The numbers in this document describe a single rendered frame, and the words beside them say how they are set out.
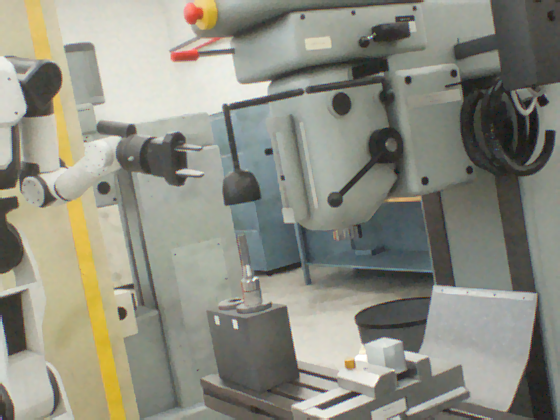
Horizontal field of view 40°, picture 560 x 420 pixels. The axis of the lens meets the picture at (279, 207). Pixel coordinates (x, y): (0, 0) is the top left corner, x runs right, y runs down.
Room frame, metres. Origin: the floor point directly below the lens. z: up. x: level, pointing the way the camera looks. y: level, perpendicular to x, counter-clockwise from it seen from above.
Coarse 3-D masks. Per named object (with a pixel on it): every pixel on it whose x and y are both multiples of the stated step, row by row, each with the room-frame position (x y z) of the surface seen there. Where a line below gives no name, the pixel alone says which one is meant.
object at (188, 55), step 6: (174, 54) 1.50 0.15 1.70; (180, 54) 1.50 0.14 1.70; (186, 54) 1.51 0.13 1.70; (192, 54) 1.52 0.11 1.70; (198, 54) 1.53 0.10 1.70; (204, 54) 1.54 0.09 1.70; (210, 54) 1.54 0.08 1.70; (216, 54) 1.55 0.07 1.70; (222, 54) 1.56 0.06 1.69; (174, 60) 1.50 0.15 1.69; (180, 60) 1.51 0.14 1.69; (186, 60) 1.52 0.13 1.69; (192, 60) 1.52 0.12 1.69
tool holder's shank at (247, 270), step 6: (240, 240) 1.86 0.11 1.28; (246, 240) 1.87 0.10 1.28; (240, 246) 1.86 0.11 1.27; (246, 246) 1.86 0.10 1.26; (240, 252) 1.86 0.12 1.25; (246, 252) 1.86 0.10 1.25; (240, 258) 1.87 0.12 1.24; (246, 258) 1.86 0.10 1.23; (246, 264) 1.86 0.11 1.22; (246, 270) 1.86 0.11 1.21; (252, 270) 1.86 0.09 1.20; (246, 276) 1.86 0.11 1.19; (252, 276) 1.87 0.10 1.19
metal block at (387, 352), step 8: (368, 344) 1.52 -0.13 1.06; (376, 344) 1.51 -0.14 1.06; (384, 344) 1.49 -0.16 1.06; (392, 344) 1.49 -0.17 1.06; (400, 344) 1.49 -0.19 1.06; (368, 352) 1.51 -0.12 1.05; (376, 352) 1.49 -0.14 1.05; (384, 352) 1.47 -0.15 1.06; (392, 352) 1.48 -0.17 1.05; (400, 352) 1.49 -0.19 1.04; (368, 360) 1.52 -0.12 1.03; (376, 360) 1.49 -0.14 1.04; (384, 360) 1.47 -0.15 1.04; (392, 360) 1.48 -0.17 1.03; (400, 360) 1.49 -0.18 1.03; (392, 368) 1.48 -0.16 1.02; (400, 368) 1.49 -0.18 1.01
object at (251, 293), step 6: (258, 282) 1.86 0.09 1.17; (246, 288) 1.85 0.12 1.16; (252, 288) 1.85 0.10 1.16; (258, 288) 1.86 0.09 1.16; (246, 294) 1.85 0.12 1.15; (252, 294) 1.85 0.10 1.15; (258, 294) 1.85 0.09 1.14; (246, 300) 1.85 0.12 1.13; (252, 300) 1.85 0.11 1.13; (258, 300) 1.85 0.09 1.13
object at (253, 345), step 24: (216, 312) 1.93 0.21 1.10; (240, 312) 1.84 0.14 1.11; (264, 312) 1.82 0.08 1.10; (216, 336) 1.95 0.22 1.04; (240, 336) 1.83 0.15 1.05; (264, 336) 1.81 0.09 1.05; (288, 336) 1.84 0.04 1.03; (216, 360) 1.97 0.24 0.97; (240, 360) 1.85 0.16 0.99; (264, 360) 1.80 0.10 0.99; (288, 360) 1.84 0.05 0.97; (240, 384) 1.87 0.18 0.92; (264, 384) 1.80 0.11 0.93
